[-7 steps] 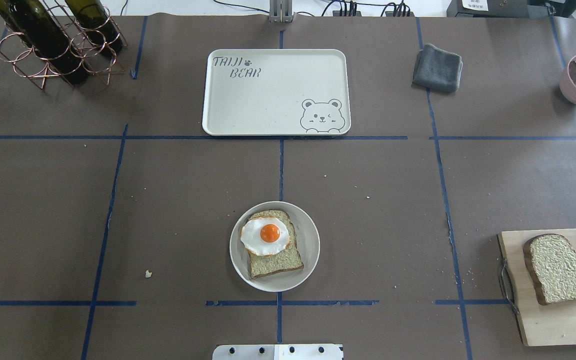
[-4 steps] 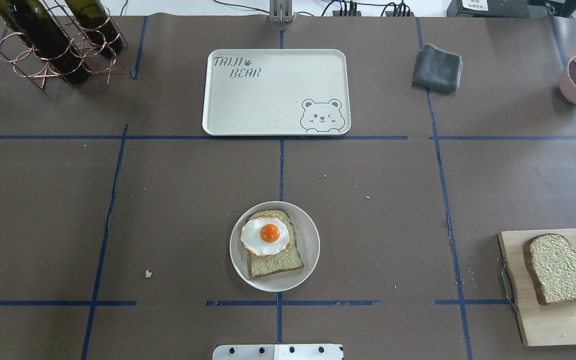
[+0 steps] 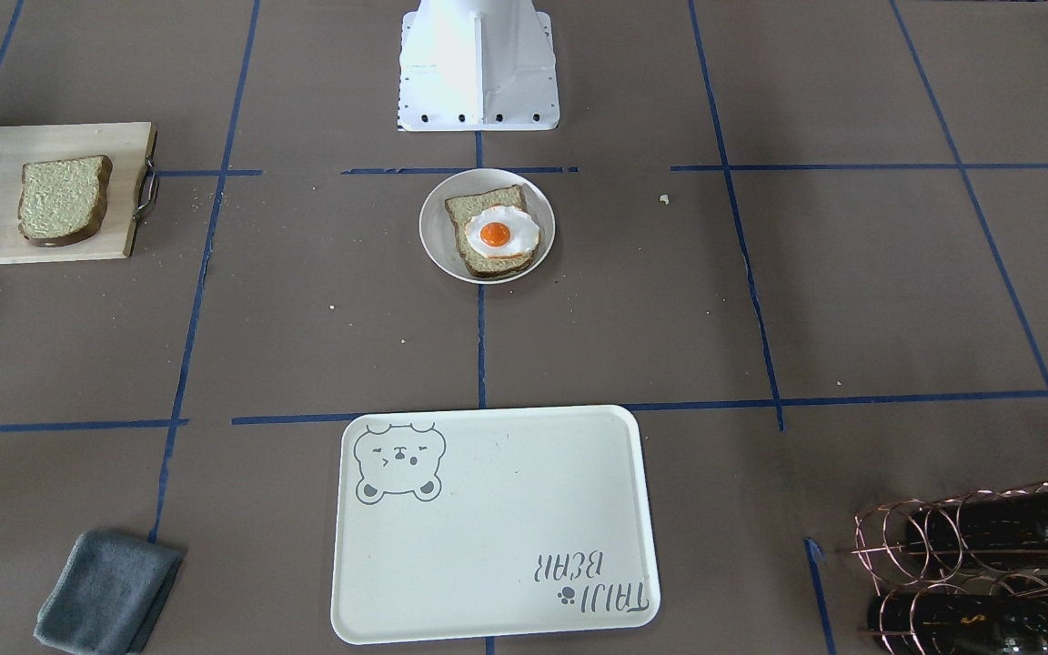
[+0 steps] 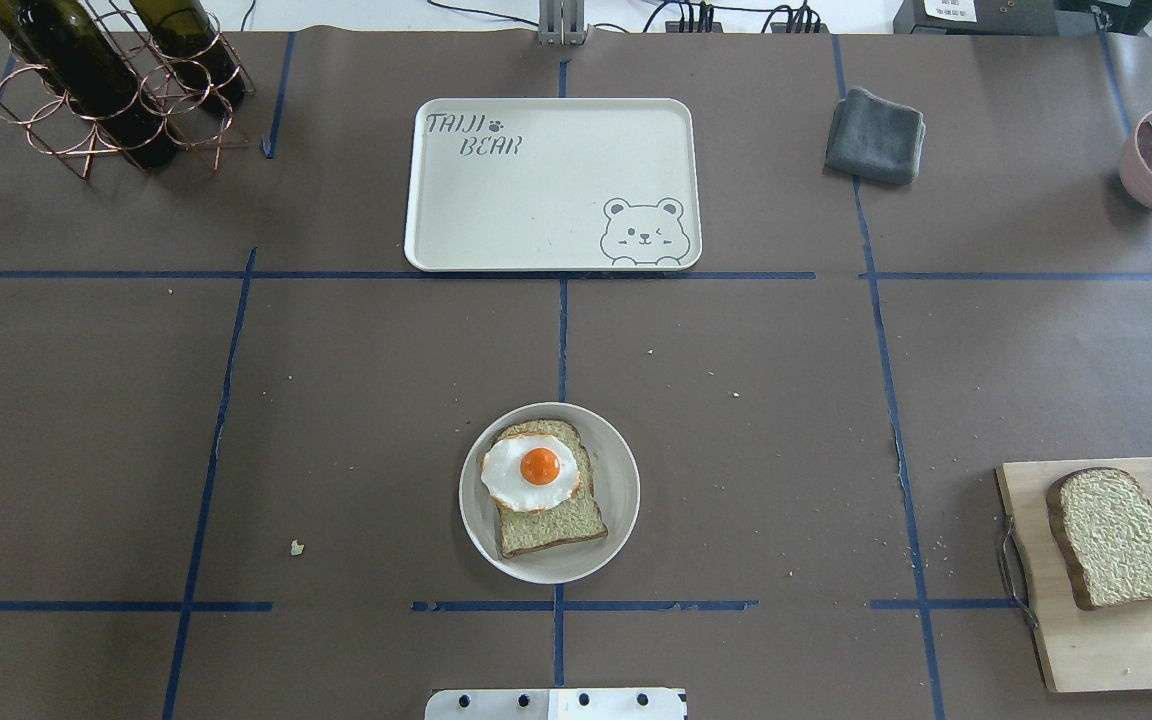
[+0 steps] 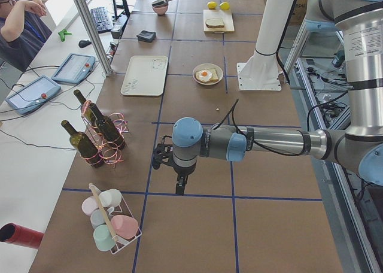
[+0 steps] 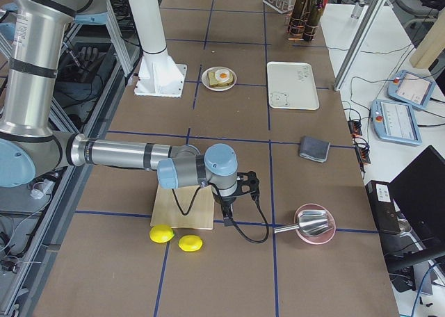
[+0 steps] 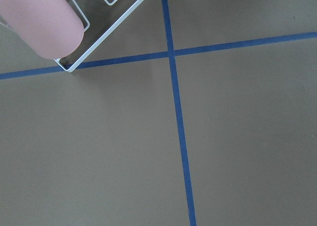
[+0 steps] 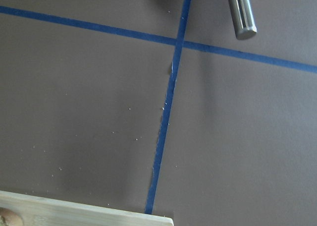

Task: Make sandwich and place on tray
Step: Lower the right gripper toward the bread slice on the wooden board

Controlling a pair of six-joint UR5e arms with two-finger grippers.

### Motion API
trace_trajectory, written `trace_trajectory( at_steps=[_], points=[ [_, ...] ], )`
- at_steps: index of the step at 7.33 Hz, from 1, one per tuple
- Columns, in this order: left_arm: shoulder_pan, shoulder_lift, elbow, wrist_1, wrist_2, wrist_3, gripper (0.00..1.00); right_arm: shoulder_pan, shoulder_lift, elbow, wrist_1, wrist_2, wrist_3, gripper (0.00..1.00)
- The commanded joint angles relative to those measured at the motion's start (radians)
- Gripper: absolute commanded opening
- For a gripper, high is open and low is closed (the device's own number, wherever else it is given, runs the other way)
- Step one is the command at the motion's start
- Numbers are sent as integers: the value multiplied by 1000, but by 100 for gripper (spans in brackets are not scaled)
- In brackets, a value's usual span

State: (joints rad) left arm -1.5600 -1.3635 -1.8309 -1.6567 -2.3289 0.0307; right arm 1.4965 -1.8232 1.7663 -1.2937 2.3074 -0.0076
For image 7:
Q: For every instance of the white wire cup rack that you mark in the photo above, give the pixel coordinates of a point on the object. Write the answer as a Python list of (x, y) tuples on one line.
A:
[(100, 18)]

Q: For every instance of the pink cup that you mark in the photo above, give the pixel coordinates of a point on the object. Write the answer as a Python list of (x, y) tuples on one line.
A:
[(51, 28)]

